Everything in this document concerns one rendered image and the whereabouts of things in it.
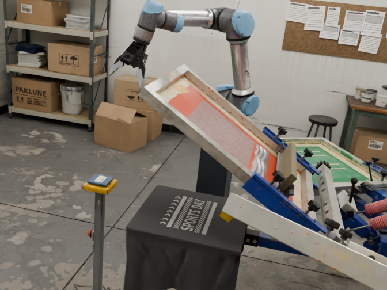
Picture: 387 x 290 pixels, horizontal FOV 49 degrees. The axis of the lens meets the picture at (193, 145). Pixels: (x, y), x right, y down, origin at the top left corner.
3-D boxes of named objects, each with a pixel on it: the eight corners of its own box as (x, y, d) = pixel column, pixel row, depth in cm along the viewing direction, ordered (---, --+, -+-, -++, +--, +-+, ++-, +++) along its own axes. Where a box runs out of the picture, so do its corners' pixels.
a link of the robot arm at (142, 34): (151, 33, 167) (132, 24, 167) (147, 44, 168) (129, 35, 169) (156, 31, 174) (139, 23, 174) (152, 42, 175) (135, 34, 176)
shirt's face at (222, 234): (126, 228, 174) (126, 226, 174) (157, 185, 214) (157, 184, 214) (242, 253, 166) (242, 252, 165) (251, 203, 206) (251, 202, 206)
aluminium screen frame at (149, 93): (137, 95, 146) (143, 87, 145) (179, 69, 200) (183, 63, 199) (310, 239, 149) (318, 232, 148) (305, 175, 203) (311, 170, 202)
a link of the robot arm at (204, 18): (220, 6, 214) (137, 2, 183) (235, 7, 206) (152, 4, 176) (217, 29, 218) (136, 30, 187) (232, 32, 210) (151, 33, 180)
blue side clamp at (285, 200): (241, 187, 148) (254, 174, 145) (243, 182, 152) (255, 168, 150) (307, 241, 149) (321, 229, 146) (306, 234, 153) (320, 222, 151)
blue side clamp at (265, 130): (254, 139, 199) (264, 128, 196) (255, 136, 204) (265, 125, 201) (303, 179, 200) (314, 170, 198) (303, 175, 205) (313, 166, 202)
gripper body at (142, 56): (144, 68, 181) (154, 41, 176) (137, 71, 173) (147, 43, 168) (128, 60, 181) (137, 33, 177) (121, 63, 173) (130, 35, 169)
